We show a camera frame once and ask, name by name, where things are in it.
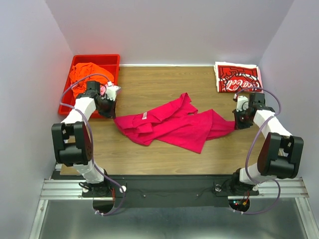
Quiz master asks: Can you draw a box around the orange t shirt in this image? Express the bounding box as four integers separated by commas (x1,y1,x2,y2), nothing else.
69,63,115,98

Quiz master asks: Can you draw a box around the magenta t shirt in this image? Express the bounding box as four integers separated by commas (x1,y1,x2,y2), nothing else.
114,93,235,153

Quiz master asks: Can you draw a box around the folded red coca-cola t shirt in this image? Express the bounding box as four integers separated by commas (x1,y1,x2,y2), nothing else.
215,64,264,93

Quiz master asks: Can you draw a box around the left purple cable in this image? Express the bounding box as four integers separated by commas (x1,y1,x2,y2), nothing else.
60,73,127,217

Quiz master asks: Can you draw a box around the aluminium frame rail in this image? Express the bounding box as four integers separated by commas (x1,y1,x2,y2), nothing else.
29,119,311,239

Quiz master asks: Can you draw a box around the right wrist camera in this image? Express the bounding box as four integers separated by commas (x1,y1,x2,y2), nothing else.
233,94,249,112

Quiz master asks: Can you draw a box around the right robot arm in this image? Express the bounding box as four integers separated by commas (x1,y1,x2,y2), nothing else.
229,93,304,195

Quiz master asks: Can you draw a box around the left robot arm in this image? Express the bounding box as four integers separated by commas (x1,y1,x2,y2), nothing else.
51,81,121,197

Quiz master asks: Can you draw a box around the purple cable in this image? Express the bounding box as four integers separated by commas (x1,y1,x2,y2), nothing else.
231,88,283,215
60,73,127,217

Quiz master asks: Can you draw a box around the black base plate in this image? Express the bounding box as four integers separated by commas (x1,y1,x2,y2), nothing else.
82,175,259,211

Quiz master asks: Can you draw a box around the folded white t shirt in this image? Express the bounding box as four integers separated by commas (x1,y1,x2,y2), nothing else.
214,61,260,93

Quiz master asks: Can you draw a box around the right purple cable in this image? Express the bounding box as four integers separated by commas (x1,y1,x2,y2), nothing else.
231,88,283,215

